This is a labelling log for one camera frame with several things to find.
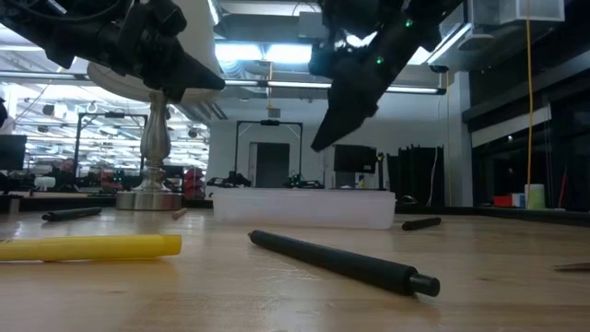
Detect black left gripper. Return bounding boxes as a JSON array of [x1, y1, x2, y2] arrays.
[[94, 0, 227, 104]]

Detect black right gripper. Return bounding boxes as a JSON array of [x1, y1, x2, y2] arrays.
[[308, 22, 419, 152]]

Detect clear supply box pink lid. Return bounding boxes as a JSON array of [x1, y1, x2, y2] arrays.
[[211, 187, 397, 231]]

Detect black pen with white print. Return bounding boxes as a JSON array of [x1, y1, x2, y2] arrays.
[[400, 216, 443, 231], [247, 229, 442, 298]]

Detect yellow highlighter marker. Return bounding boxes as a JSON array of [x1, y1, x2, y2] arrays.
[[0, 233, 183, 263]]

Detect white shade silver table lamp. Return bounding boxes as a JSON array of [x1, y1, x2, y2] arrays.
[[86, 0, 223, 212]]

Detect black curtain panel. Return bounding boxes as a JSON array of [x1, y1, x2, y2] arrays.
[[385, 145, 446, 208]]

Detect red stacked bins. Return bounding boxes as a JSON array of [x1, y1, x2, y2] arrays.
[[183, 167, 207, 200]]

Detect red device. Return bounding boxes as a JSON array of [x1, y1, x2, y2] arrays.
[[100, 169, 124, 194]]

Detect black computer monitor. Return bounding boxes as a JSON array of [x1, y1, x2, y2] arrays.
[[0, 134, 28, 172]]

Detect green white container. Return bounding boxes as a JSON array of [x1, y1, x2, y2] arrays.
[[524, 184, 547, 211]]

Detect black wall screen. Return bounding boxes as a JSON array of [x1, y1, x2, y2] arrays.
[[333, 144, 378, 174]]

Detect black gantry frame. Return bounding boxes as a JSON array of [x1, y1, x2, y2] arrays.
[[233, 119, 304, 189]]

